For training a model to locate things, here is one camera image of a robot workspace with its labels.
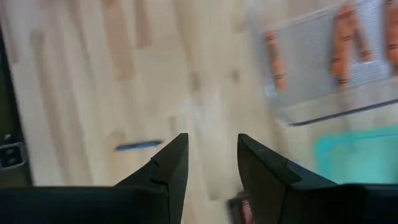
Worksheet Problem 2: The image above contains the grey box with dark slots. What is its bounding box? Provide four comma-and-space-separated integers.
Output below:
0, 141, 29, 171

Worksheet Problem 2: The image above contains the clear plastic container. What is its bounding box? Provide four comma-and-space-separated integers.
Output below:
248, 0, 398, 127

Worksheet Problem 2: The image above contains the blue crayon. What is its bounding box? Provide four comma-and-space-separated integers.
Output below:
114, 139, 165, 152

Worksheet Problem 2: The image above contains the teal plastic tray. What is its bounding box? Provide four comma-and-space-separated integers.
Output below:
313, 126, 398, 185

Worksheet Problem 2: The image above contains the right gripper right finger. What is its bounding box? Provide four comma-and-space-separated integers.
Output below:
237, 133, 398, 224

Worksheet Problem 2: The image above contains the black metal table frame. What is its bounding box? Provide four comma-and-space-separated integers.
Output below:
0, 24, 32, 187

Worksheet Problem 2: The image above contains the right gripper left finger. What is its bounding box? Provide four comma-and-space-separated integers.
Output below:
0, 133, 190, 224

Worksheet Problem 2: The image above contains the orange crayon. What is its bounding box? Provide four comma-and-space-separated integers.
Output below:
265, 29, 289, 91
348, 17, 374, 63
330, 4, 357, 90
384, 0, 398, 76

